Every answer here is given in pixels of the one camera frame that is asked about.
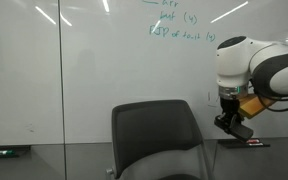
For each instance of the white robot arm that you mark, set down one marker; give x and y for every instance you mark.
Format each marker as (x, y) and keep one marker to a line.
(246, 66)

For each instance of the black felt board eraser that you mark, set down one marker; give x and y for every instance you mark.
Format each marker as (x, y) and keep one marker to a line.
(234, 127)

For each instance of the right black marker tray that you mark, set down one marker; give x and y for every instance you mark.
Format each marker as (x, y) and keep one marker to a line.
(234, 143)

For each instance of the black office chair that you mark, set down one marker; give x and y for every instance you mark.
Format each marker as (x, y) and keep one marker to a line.
(145, 128)

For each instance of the black marker tray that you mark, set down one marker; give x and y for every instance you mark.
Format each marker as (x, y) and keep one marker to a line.
(18, 149)
(234, 143)

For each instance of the left black marker tray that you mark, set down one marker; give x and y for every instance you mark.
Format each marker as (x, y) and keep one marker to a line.
(18, 149)

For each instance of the whiteboard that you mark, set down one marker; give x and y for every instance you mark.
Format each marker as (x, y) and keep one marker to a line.
(64, 64)

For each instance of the red marker on tray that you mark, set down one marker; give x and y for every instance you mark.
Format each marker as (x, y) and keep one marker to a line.
(253, 141)

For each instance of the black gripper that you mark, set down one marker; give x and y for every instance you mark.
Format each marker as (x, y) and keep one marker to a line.
(230, 111)

